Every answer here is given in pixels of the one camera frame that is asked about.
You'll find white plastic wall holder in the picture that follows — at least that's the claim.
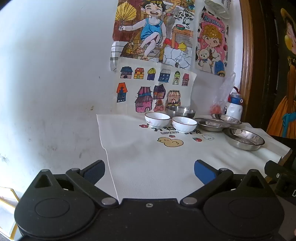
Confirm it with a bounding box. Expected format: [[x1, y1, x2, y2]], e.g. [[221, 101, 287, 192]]
[[205, 0, 233, 19]]

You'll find wooden door frame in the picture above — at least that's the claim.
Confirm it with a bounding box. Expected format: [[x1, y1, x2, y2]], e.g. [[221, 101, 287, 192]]
[[239, 0, 278, 130]]

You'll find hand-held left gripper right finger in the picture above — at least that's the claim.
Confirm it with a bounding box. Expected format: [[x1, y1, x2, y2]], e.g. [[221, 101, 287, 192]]
[[180, 159, 273, 207]]

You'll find colourful houses wall drawing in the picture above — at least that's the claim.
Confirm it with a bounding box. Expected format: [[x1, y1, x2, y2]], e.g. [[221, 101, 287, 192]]
[[115, 59, 197, 114]]

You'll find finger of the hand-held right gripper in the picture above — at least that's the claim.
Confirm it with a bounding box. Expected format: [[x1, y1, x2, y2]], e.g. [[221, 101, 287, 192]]
[[264, 161, 289, 184]]

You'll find stainless steel bowl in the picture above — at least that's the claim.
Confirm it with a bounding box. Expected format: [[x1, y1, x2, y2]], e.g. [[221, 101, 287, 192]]
[[165, 106, 196, 119]]

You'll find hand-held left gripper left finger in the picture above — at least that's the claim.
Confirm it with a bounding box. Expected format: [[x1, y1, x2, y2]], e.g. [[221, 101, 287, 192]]
[[28, 160, 118, 207]]

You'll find cartoon child wall poster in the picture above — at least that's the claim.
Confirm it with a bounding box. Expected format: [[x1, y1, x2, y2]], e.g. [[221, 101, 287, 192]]
[[195, 6, 229, 77]]

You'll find white bowl red rim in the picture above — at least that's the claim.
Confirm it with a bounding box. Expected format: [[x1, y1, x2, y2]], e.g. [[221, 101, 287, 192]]
[[145, 112, 171, 127], [171, 116, 198, 133]]

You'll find dark figure painting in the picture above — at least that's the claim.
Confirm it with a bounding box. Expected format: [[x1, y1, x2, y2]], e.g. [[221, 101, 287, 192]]
[[266, 7, 296, 137]]

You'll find clear plastic bag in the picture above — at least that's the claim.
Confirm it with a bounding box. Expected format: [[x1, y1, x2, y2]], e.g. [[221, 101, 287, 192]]
[[210, 72, 236, 115]]

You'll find white printed tablecloth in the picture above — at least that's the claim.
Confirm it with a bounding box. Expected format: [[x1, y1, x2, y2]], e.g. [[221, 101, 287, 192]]
[[96, 113, 293, 202]]

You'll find boy with fan wall drawing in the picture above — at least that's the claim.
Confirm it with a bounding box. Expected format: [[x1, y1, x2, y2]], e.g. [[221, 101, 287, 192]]
[[110, 0, 196, 71]]

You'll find white bottle blue lid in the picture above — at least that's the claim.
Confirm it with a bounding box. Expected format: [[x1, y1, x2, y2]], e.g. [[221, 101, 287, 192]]
[[225, 86, 244, 121]]

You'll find stainless steel plate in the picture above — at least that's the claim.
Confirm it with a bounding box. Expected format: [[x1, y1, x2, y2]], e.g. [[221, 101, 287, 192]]
[[211, 113, 242, 125], [222, 127, 265, 151], [195, 118, 231, 132]]

